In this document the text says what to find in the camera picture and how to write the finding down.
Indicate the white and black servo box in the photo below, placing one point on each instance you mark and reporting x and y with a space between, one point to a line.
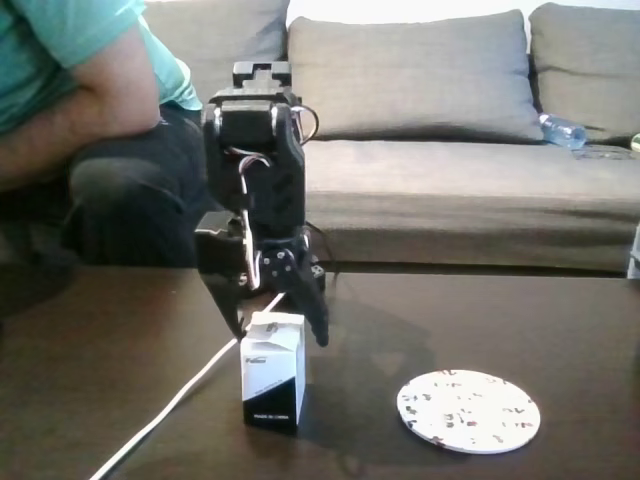
272 375

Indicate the grey sofa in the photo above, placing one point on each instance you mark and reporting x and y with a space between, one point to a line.
450 190

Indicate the grey sofa back cushion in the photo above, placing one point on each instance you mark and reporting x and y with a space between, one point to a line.
410 75
585 65
225 50

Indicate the round white speckled coaster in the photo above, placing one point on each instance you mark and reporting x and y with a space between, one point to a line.
470 412

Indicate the clear plastic water bottle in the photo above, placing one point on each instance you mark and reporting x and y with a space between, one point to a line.
562 131

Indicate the person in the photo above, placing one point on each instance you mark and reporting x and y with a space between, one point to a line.
30 50

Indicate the dark patterned cloth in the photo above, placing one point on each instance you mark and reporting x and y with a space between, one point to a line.
602 152

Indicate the pale blue object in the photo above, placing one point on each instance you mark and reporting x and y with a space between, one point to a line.
634 250

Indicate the green object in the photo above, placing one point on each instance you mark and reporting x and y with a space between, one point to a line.
636 144

